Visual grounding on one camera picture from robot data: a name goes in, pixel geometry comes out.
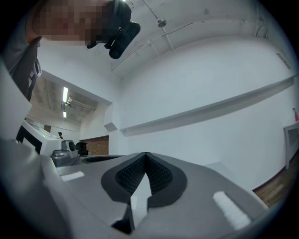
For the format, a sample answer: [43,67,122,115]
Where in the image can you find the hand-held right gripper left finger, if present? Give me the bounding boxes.
[56,151,147,239]

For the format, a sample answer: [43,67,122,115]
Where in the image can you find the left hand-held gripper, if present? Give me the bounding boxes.
[15,120,125,168]

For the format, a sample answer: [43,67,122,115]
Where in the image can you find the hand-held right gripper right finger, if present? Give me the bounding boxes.
[137,152,269,239]

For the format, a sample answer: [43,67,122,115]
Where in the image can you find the person's grey shirt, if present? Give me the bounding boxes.
[1,9,43,70]

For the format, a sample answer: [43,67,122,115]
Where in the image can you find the white ceiling conduit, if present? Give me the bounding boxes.
[111,0,248,72]

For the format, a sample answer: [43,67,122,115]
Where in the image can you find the person's head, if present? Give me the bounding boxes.
[26,0,110,47]

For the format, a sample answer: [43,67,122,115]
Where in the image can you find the dark shoulder strap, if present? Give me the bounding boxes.
[10,37,43,101]

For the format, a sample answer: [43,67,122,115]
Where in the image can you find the black head camera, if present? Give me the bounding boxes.
[104,21,142,60]

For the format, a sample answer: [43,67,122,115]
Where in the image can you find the black head mount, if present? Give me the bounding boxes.
[86,0,133,49]

